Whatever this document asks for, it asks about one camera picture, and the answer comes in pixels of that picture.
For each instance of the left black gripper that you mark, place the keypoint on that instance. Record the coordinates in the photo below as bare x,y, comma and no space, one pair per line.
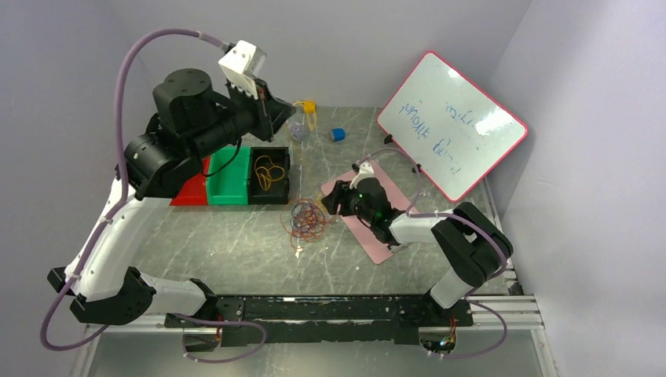
270,111

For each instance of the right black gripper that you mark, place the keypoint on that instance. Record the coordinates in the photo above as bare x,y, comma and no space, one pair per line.
340,195

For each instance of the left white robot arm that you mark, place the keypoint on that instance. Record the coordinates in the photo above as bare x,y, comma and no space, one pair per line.
191,122

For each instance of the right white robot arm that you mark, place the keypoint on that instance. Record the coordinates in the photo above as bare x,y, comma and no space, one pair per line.
475,249

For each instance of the green plastic bin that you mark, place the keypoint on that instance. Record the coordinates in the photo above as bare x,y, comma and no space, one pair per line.
229,186

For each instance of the blue block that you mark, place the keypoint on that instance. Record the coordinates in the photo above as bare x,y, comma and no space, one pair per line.
338,134

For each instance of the black plastic bin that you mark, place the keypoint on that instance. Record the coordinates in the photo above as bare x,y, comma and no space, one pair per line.
269,182

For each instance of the yellow cube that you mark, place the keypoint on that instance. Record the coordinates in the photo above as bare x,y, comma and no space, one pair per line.
309,107

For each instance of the red plastic bin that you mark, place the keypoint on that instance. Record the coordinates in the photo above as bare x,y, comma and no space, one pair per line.
194,191

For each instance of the pink framed whiteboard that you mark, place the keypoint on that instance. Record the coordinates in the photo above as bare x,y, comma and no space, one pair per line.
449,126

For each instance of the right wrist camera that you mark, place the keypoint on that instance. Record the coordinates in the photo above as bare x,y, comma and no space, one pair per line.
365,170

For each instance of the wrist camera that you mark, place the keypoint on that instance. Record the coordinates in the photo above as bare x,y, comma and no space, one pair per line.
365,170
241,66

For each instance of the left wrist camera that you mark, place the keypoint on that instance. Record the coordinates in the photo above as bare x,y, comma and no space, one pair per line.
241,66

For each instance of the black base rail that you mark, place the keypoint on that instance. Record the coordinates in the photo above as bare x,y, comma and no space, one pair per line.
328,318

